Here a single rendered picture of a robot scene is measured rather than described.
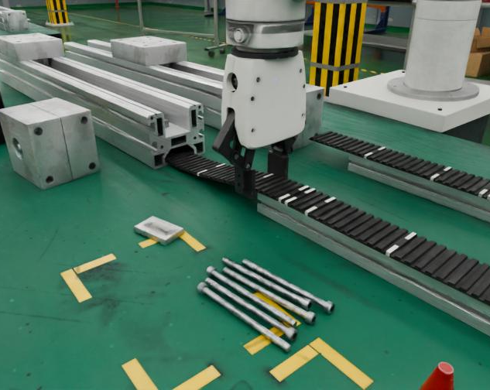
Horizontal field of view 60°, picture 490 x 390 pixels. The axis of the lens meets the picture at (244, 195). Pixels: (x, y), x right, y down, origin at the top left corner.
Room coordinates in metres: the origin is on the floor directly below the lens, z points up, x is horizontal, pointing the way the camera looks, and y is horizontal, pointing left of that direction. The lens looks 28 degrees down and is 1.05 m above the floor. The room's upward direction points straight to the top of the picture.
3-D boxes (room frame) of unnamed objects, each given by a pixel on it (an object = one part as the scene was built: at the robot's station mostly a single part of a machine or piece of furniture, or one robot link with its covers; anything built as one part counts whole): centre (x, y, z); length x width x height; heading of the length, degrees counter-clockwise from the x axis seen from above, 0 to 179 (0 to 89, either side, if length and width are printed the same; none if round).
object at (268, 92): (0.49, -0.02, 0.93); 0.10 x 0.07 x 0.11; 132
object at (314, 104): (0.73, -0.08, 0.83); 0.12 x 0.09 x 0.10; 132
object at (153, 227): (0.42, 0.10, 0.78); 0.05 x 0.03 x 0.01; 55
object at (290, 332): (0.29, 0.00, 0.78); 0.11 x 0.01 x 0.01; 47
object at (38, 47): (1.11, 0.54, 0.87); 0.16 x 0.11 x 0.07; 42
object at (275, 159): (0.52, -0.05, 0.83); 0.03 x 0.03 x 0.07; 42
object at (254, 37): (0.49, -0.02, 0.99); 0.09 x 0.08 x 0.03; 132
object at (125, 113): (0.93, 0.37, 0.82); 0.80 x 0.10 x 0.09; 42
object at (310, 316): (0.31, -0.02, 0.78); 0.11 x 0.01 x 0.01; 48
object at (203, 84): (1.05, 0.23, 0.82); 0.80 x 0.10 x 0.09; 42
